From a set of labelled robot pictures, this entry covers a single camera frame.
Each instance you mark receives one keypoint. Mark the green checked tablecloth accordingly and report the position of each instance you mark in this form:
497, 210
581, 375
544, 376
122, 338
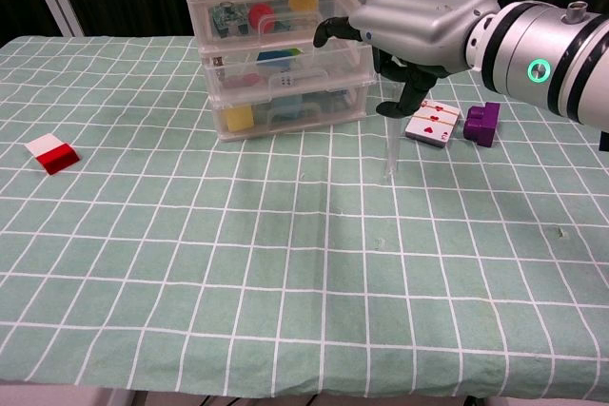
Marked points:
285, 258

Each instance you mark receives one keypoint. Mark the clear bottom drawer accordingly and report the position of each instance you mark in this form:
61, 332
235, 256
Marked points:
328, 113

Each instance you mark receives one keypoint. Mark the blue block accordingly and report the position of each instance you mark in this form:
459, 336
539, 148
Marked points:
273, 61

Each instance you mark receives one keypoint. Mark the small yellow block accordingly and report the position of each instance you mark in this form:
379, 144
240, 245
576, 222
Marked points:
303, 2

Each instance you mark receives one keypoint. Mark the red round block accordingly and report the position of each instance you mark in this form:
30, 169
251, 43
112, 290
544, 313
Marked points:
261, 13

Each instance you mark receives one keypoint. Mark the red and white block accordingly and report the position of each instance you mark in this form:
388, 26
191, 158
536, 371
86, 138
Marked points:
52, 154

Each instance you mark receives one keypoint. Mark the purple block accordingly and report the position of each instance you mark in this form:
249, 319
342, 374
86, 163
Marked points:
481, 125

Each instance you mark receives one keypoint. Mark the clear top drawer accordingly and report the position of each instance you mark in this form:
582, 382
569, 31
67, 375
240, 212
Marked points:
204, 21

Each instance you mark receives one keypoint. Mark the hearts playing card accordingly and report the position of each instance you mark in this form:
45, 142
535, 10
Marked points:
430, 128

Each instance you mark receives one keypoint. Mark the red object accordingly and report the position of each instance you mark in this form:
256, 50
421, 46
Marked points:
240, 81

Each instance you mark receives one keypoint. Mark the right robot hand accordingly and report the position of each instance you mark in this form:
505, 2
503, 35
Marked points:
423, 21

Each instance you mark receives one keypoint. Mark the large yellow block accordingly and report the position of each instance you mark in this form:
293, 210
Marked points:
239, 118

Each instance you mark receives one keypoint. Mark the green circuit board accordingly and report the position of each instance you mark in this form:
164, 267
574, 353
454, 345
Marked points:
229, 18

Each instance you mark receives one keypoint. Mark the clear drawer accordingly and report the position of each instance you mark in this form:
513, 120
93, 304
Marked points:
333, 68
328, 113
204, 21

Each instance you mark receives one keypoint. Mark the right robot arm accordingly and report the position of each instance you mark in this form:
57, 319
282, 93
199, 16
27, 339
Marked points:
547, 54

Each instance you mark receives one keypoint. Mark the white dice row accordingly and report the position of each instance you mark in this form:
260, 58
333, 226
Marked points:
285, 81

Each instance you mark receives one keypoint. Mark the clear plastic pipette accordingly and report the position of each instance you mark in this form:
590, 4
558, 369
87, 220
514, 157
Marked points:
391, 149

